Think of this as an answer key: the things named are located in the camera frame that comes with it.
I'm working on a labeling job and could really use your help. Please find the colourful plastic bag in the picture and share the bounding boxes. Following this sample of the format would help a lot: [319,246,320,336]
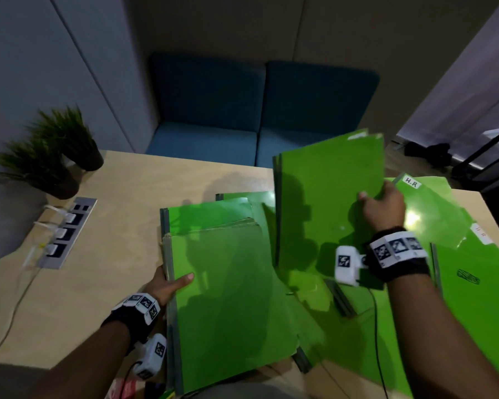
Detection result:
[106,377,175,399]

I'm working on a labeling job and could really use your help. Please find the black marker wristband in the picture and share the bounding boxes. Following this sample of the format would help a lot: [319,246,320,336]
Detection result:
[101,293,162,354]
[364,226,432,283]

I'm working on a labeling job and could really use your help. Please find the person's left hand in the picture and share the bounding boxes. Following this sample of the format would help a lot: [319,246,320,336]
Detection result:
[143,265,195,308]

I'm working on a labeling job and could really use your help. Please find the stack of green folders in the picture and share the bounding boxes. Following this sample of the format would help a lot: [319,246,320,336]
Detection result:
[159,191,327,396]

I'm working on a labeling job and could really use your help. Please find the white power cable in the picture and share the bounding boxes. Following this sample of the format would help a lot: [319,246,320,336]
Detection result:
[0,261,42,377]

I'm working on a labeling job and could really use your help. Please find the person's left forearm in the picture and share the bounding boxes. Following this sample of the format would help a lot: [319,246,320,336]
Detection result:
[37,319,132,399]

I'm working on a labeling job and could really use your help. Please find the white curtain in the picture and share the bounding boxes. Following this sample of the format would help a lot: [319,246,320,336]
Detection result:
[397,0,499,162]

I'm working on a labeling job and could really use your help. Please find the black camera cable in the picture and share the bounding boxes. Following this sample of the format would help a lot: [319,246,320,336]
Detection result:
[118,361,144,399]
[368,288,390,399]

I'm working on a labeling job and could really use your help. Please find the pile of green folders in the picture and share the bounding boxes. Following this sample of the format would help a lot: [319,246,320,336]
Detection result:
[274,172,499,399]

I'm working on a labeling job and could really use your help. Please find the person's grey trousers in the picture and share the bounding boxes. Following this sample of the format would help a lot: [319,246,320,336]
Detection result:
[187,380,313,399]

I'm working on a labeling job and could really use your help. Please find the black metal door frame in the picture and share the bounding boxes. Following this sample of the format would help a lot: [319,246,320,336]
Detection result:
[453,122,499,192]

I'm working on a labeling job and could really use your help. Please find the person's right hand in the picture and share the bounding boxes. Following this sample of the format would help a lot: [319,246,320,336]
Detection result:
[357,180,407,233]

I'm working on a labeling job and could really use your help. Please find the green potted plant black pot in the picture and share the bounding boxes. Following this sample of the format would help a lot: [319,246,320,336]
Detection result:
[0,139,82,200]
[31,105,105,172]

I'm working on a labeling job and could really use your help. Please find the matte green folder grey spine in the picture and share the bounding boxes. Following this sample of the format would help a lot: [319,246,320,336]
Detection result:
[273,128,385,281]

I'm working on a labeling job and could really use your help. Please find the blue fabric sofa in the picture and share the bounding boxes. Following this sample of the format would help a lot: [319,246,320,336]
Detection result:
[145,52,380,169]

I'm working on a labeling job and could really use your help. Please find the grey power socket panel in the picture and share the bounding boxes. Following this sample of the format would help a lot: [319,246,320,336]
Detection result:
[37,197,98,270]

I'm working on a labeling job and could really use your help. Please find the person's right forearm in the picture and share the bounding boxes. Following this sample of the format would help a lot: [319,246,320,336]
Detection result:
[386,273,499,399]

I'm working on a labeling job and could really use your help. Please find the black object on floor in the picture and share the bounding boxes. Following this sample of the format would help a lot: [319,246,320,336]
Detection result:
[403,142,454,167]

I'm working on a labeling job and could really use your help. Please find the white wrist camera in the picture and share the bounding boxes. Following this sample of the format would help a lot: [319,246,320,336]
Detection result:
[134,332,168,381]
[334,244,369,287]

